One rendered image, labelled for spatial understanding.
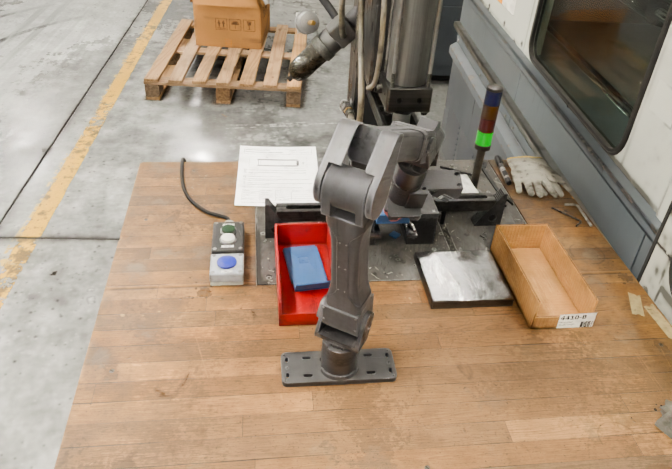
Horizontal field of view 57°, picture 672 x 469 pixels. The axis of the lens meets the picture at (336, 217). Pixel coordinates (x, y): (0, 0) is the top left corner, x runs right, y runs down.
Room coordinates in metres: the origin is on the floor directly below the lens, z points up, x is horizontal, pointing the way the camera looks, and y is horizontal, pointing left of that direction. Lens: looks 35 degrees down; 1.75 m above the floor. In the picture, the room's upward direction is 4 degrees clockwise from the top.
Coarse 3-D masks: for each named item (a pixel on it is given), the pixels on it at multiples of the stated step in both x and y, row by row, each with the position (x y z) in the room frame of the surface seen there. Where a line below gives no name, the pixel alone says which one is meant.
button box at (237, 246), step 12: (180, 168) 1.37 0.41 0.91; (180, 180) 1.31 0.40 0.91; (216, 216) 1.17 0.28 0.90; (216, 228) 1.09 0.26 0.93; (240, 228) 1.10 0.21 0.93; (216, 240) 1.05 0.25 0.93; (240, 240) 1.05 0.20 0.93; (216, 252) 1.01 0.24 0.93; (228, 252) 1.02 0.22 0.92; (240, 252) 1.02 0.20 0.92
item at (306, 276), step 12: (288, 252) 1.05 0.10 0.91; (300, 252) 1.05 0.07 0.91; (312, 252) 1.06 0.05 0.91; (300, 264) 1.01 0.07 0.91; (312, 264) 1.02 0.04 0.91; (300, 276) 0.97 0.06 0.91; (312, 276) 0.98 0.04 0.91; (324, 276) 0.98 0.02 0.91; (300, 288) 0.93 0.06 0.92; (312, 288) 0.94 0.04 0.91; (324, 288) 0.95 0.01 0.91
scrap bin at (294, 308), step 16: (288, 224) 1.08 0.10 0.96; (304, 224) 1.09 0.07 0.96; (320, 224) 1.09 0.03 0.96; (288, 240) 1.08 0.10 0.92; (304, 240) 1.09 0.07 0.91; (320, 240) 1.10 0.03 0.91; (320, 256) 1.05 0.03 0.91; (288, 272) 0.99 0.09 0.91; (288, 288) 0.94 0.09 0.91; (288, 304) 0.89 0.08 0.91; (304, 304) 0.90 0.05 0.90; (288, 320) 0.84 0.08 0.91; (304, 320) 0.84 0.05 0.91
